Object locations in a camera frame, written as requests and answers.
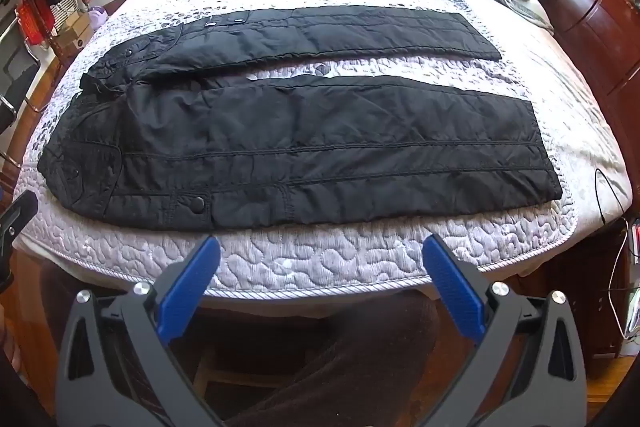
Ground cardboard box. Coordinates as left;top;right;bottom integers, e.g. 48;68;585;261
52;9;93;55

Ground black white striped bag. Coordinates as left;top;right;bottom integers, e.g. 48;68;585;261
50;0;81;25

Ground dark wooden bedside cabinet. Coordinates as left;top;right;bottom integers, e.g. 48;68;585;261
545;217;636;358

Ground dark wooden headboard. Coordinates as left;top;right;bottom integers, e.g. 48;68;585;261
502;0;640;168

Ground grey patterned quilted bedspread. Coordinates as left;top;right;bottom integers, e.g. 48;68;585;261
12;0;632;303

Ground red bag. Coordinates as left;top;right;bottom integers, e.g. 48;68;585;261
15;0;56;50

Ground black mesh metal chair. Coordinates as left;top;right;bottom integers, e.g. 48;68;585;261
0;14;51;158

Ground person's brown trouser leg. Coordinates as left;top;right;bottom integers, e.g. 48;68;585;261
240;292;441;427

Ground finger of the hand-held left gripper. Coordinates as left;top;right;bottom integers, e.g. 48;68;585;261
0;193;40;254

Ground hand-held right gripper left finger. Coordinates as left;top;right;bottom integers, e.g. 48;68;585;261
56;235;223;427

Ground black quilted pants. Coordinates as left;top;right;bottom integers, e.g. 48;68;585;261
37;7;563;232

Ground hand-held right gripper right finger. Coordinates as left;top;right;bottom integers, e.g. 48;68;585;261
422;234;587;427

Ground black cable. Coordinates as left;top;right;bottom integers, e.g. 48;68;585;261
594;167;626;228

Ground white cable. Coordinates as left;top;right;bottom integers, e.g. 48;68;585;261
607;227;635;339

